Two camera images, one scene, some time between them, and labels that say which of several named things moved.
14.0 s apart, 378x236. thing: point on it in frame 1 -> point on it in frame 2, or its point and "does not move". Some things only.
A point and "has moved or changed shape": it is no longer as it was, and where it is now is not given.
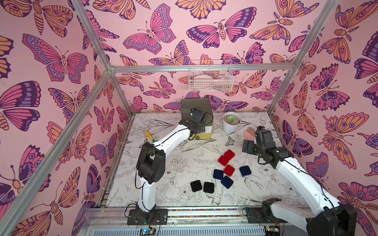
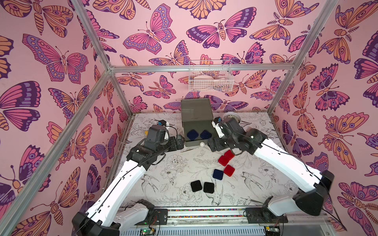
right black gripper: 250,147 -> 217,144
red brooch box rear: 229,154 does not move
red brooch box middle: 223,160 does not move
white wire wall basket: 210,76 does not move
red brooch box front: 229,170 does not move
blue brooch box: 245,170 -> 205,134
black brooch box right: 208,187 does not move
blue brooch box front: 227,182 has moved or changed shape
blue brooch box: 218,174 does not move
